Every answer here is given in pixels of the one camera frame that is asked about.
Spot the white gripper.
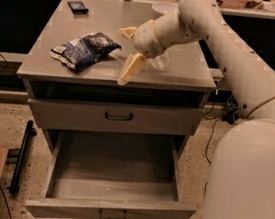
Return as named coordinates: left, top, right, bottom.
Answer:
left=116, top=20, right=166, bottom=85

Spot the blue chip bag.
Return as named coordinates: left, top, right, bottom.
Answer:
left=49, top=32, right=121, bottom=71

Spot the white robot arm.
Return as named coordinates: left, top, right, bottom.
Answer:
left=118, top=0, right=275, bottom=219

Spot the grey drawer cabinet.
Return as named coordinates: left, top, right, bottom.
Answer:
left=17, top=0, right=215, bottom=148

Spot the closed grey upper drawer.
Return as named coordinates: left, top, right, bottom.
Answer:
left=28, top=99, right=202, bottom=136

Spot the open grey lower drawer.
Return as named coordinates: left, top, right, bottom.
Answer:
left=25, top=130, right=196, bottom=219

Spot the clear plastic water bottle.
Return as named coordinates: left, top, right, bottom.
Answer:
left=148, top=52, right=170, bottom=70

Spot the white ceramic bowl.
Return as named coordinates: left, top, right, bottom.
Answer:
left=152, top=1, right=177, bottom=16

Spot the small black packet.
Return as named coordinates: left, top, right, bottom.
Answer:
left=68, top=1, right=89, bottom=15

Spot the black power adapter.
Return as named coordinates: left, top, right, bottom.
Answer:
left=222, top=110, right=239, bottom=125

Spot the black bar on floor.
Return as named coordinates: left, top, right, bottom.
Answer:
left=9, top=121, right=37, bottom=195

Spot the black floor cable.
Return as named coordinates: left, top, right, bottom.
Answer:
left=198, top=116, right=223, bottom=193

